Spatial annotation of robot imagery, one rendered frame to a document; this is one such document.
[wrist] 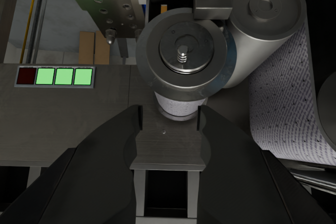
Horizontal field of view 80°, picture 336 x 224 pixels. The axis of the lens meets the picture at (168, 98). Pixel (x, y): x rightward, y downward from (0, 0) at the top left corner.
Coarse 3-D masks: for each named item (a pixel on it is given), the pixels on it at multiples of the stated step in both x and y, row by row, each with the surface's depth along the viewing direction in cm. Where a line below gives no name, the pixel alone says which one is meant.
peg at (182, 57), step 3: (180, 45) 24; (183, 45) 24; (177, 48) 25; (180, 48) 24; (183, 48) 24; (186, 48) 24; (177, 51) 24; (180, 51) 24; (183, 51) 24; (186, 51) 24; (177, 54) 25; (180, 54) 24; (183, 54) 24; (186, 54) 24; (177, 57) 26; (180, 57) 25; (183, 57) 25; (186, 57) 26; (177, 60) 27; (180, 60) 26; (183, 60) 26; (186, 60) 27
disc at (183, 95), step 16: (160, 16) 31; (144, 32) 30; (224, 32) 30; (144, 48) 30; (144, 64) 29; (224, 64) 29; (144, 80) 29; (224, 80) 28; (176, 96) 28; (192, 96) 28; (208, 96) 28
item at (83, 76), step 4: (76, 72) 63; (80, 72) 63; (84, 72) 63; (88, 72) 63; (76, 76) 63; (80, 76) 63; (84, 76) 63; (88, 76) 63; (76, 80) 63; (80, 80) 62; (84, 80) 62; (88, 80) 62
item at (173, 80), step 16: (176, 16) 30; (192, 16) 30; (160, 32) 29; (224, 48) 28; (160, 64) 28; (208, 64) 28; (160, 80) 28; (176, 80) 27; (192, 80) 27; (208, 80) 27
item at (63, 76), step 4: (60, 72) 63; (64, 72) 63; (68, 72) 63; (56, 76) 63; (60, 76) 63; (64, 76) 63; (68, 76) 63; (56, 80) 63; (60, 80) 63; (64, 80) 63; (68, 80) 63
